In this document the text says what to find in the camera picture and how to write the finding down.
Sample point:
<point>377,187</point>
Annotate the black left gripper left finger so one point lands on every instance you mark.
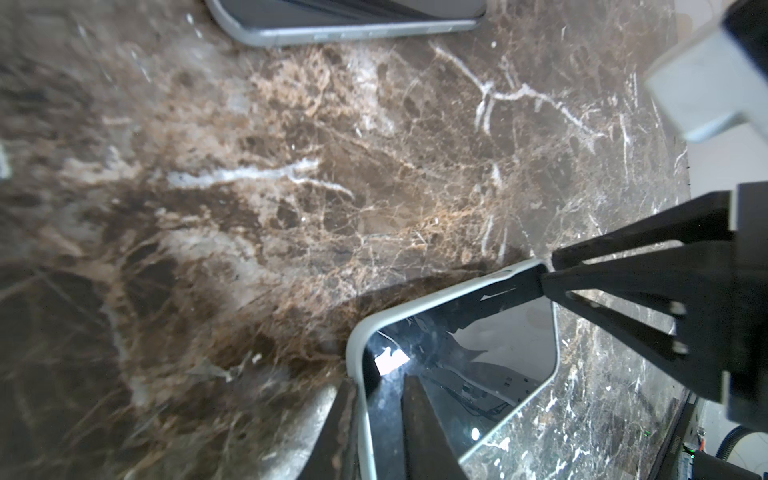
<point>334,456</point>

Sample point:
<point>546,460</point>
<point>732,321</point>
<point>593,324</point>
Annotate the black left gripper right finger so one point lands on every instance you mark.
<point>428,455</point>

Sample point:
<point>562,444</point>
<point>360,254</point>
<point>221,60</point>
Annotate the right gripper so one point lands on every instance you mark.
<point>715,291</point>

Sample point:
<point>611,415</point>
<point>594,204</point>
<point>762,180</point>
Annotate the silver phone dark screen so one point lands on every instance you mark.
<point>271,23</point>

